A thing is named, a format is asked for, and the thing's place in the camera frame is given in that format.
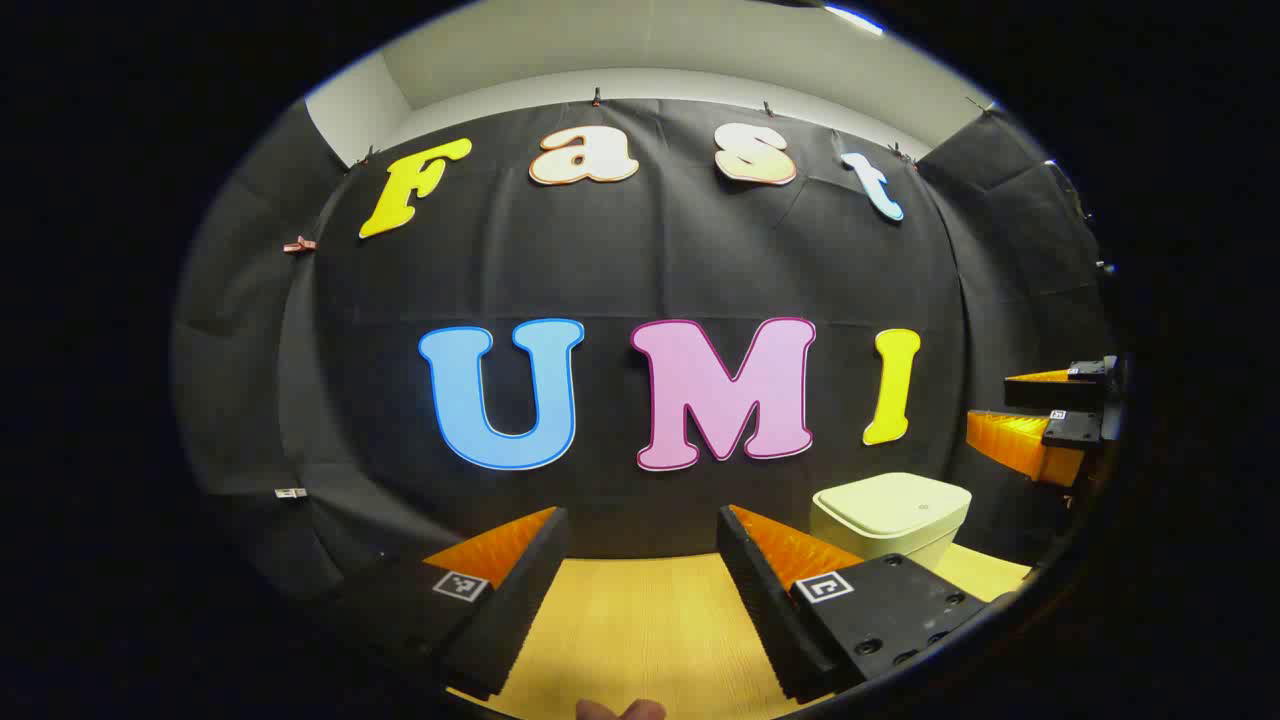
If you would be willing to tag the black backdrop cloth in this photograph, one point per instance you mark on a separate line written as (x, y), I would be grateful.
(620, 260)

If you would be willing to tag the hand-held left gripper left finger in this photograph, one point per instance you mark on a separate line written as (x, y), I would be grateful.
(520, 610)

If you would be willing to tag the ceiling light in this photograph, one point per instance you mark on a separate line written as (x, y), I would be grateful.
(855, 19)

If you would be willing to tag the pale green desktop garbage bin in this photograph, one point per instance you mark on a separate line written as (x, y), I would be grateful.
(890, 510)

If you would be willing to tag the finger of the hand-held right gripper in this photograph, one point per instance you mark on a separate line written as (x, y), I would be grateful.
(1050, 395)
(1072, 430)

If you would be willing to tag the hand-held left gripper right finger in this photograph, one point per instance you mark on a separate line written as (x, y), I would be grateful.
(765, 610)

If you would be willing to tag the wooden desktop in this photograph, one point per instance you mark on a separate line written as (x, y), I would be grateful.
(640, 630)

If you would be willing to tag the red clip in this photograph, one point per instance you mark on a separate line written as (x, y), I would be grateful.
(298, 244)

